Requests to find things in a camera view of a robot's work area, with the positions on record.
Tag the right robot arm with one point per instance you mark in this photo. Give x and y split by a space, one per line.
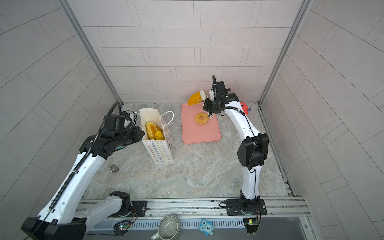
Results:
253 150

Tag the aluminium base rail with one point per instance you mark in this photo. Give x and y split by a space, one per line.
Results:
186 207

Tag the metal fluted tart mould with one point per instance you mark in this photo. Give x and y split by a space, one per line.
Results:
169 228

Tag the right circuit board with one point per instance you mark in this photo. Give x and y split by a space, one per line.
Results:
251 225

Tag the ring donut bread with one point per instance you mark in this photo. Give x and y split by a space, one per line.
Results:
201 118

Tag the white printed paper bag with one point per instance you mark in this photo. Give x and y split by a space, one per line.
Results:
160 151

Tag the spiral twisted bread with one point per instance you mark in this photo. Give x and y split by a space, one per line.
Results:
151 129

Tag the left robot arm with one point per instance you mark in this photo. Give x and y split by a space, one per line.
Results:
90 158

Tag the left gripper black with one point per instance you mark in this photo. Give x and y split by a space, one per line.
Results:
136 130

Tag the pink plastic tray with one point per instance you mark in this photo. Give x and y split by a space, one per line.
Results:
192 132

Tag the left circuit board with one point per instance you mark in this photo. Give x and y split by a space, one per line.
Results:
122 226

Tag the small metal nut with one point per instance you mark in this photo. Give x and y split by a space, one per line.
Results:
114 168

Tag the croissant bread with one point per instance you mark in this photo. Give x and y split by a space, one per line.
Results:
195 99

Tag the circuit board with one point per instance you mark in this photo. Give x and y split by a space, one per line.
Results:
251 225
122 226

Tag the blue owl figure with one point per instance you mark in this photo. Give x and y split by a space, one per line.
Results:
206 227

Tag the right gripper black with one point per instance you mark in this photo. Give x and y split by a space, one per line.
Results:
208 106

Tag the red shark plush toy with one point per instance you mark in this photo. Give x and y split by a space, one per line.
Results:
245 108

